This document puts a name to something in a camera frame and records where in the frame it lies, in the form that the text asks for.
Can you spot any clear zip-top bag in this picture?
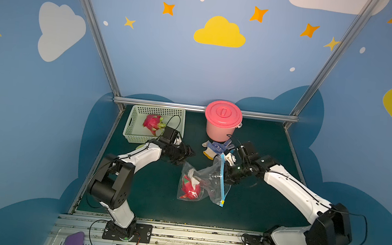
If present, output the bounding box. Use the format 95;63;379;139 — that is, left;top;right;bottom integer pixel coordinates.
177;154;231;207

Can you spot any red dragon fruit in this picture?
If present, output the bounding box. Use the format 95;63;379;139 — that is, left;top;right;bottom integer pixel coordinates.
179;175;203;201
143;114;167;136

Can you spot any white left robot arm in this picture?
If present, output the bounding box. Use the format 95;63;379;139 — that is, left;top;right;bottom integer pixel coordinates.
86;127;195;237

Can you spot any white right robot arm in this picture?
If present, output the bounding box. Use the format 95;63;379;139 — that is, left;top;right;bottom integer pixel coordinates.
220;142;352;245

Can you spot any pink plastic bucket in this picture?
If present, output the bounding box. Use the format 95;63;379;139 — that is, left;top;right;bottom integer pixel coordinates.
206;121;242;143

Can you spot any green perforated plastic basket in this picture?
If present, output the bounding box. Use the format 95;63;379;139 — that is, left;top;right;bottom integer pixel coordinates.
123;105;186;144

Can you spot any pink bucket lid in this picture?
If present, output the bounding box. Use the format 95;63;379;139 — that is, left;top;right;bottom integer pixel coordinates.
205;100;243;129

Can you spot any purple plastic object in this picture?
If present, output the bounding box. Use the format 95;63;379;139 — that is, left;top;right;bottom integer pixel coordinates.
64;232;85;245

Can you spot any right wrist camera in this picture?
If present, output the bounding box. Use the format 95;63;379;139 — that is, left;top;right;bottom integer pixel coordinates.
224;152;236;166

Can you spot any aluminium frame right rail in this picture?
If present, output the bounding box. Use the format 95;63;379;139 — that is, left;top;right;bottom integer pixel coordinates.
284;123;321;188

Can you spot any aluminium frame rail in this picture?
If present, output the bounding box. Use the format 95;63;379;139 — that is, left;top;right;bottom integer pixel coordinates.
113;96;299;123
67;110;124;215
284;123;321;188

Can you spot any aluminium frame back rail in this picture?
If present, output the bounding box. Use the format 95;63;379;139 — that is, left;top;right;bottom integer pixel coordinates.
113;96;299;123

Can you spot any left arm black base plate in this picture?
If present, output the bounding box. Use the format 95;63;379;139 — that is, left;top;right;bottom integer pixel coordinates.
102;221;153;244

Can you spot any aluminium frame left rail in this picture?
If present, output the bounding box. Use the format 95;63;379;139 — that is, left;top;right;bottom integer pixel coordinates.
67;110;124;215

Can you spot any aluminium frame left post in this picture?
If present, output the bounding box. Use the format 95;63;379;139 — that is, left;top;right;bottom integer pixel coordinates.
80;0;121;98

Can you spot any aluminium frame post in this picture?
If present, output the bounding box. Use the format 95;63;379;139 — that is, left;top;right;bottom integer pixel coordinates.
80;0;121;98
289;0;381;122

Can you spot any aluminium frame right post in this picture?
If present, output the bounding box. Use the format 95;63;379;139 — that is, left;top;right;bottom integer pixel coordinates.
289;0;381;122

